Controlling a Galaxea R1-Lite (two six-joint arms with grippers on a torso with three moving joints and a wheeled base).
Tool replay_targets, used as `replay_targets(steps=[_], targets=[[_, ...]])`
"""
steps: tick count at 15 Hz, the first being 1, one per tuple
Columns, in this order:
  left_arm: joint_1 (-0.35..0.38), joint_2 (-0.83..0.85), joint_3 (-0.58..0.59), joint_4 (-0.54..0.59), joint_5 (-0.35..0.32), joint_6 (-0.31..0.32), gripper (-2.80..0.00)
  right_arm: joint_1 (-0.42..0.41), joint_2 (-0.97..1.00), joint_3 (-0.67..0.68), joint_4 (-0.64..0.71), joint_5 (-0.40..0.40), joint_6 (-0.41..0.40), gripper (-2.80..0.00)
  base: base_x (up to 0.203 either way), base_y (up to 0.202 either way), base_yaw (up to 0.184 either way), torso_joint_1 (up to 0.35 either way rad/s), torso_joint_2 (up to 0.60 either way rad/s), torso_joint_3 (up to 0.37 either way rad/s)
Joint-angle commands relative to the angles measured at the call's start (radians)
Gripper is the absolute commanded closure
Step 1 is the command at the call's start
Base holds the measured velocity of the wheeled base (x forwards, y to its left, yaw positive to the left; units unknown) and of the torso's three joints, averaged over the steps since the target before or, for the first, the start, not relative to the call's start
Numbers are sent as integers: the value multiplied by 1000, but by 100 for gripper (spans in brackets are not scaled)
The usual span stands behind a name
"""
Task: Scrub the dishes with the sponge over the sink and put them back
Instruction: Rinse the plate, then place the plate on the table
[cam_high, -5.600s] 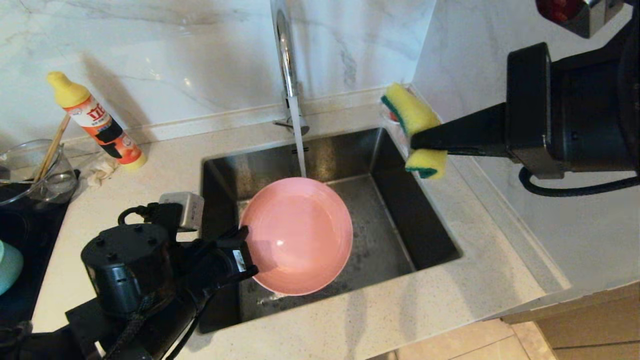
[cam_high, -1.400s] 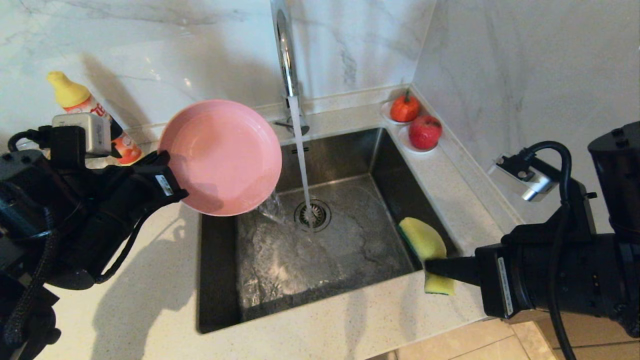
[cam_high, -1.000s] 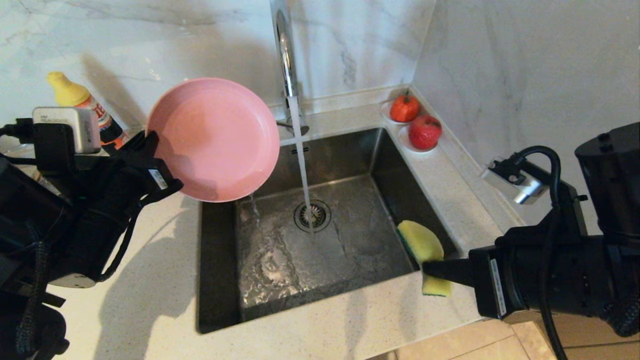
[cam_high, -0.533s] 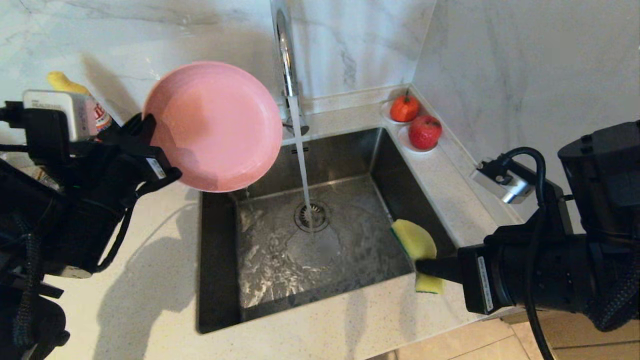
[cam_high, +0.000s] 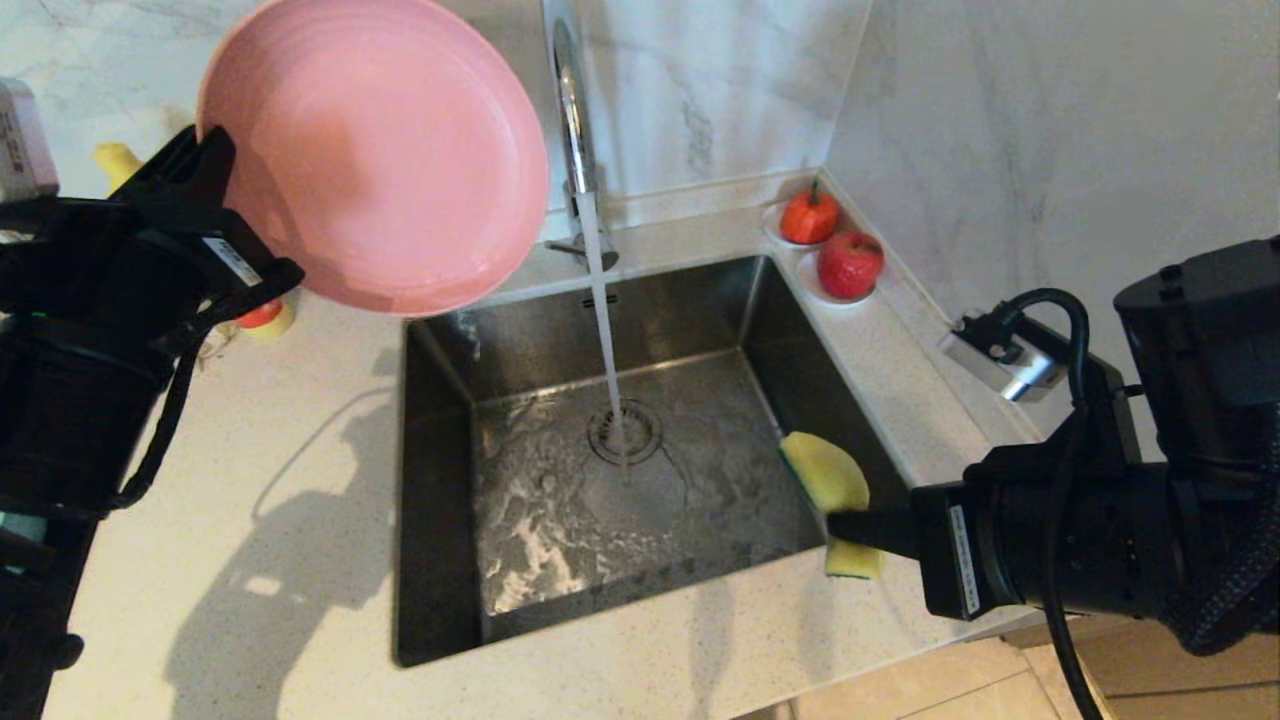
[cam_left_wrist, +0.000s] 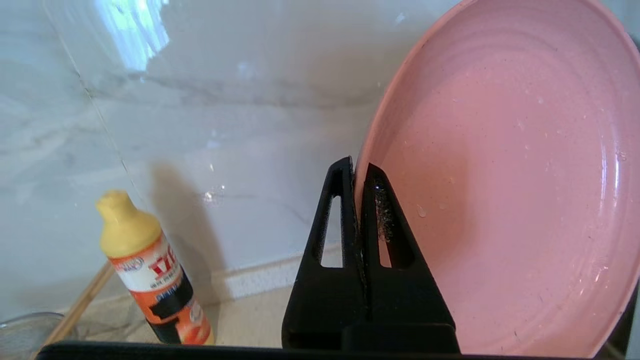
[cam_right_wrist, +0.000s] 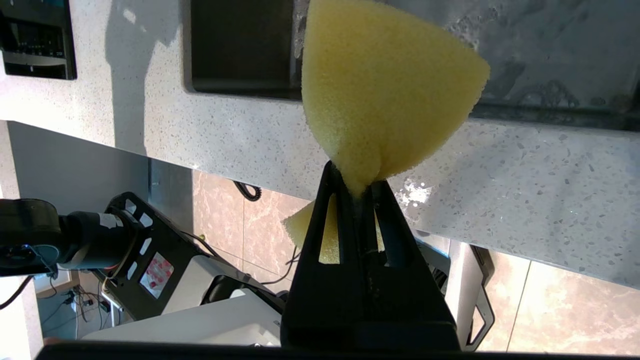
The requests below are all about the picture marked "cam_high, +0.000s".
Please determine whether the chrome kitchen faucet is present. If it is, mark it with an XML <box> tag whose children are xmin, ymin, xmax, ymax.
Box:
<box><xmin>545</xmin><ymin>0</ymin><xmax>621</xmax><ymax>273</ymax></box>

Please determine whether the pink plate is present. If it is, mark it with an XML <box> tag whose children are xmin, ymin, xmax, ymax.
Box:
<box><xmin>196</xmin><ymin>0</ymin><xmax>551</xmax><ymax>318</ymax></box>

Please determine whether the red apple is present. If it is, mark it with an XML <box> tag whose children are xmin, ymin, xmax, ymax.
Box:
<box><xmin>818</xmin><ymin>230</ymin><xmax>887</xmax><ymax>301</ymax></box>

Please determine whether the small white dish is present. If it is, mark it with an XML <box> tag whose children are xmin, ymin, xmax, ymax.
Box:
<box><xmin>796</xmin><ymin>250</ymin><xmax>879</xmax><ymax>306</ymax></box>
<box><xmin>760</xmin><ymin>201</ymin><xmax>841</xmax><ymax>251</ymax></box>

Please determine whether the yellow-capped orange dish soap bottle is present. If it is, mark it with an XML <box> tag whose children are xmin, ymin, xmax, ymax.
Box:
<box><xmin>95</xmin><ymin>141</ymin><xmax>296</xmax><ymax>341</ymax></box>

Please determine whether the yellow sponge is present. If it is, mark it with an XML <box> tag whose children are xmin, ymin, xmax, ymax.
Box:
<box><xmin>779</xmin><ymin>431</ymin><xmax>886</xmax><ymax>581</ymax></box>

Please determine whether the wooden cabinet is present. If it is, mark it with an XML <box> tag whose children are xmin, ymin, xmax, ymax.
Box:
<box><xmin>1000</xmin><ymin>610</ymin><xmax>1280</xmax><ymax>720</ymax></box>

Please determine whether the stainless steel sink basin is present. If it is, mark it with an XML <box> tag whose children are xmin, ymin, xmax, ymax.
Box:
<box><xmin>392</xmin><ymin>255</ymin><xmax>923</xmax><ymax>669</ymax></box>

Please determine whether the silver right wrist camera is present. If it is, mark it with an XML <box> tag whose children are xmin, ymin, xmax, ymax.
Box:
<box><xmin>938</xmin><ymin>312</ymin><xmax>1071</xmax><ymax>404</ymax></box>

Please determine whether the round metal drain strainer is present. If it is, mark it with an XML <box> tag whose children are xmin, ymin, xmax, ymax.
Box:
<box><xmin>587</xmin><ymin>399</ymin><xmax>663</xmax><ymax>466</ymax></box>

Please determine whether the orange persimmon fruit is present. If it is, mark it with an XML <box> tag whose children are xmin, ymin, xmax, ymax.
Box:
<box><xmin>781</xmin><ymin>180</ymin><xmax>841</xmax><ymax>246</ymax></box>

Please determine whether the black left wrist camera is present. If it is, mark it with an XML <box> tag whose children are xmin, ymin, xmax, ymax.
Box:
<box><xmin>0</xmin><ymin>78</ymin><xmax>61</xmax><ymax>206</ymax></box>

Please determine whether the crumpled white tissue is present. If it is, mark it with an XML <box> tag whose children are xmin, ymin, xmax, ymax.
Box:
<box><xmin>195</xmin><ymin>325</ymin><xmax>241</xmax><ymax>369</ymax></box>

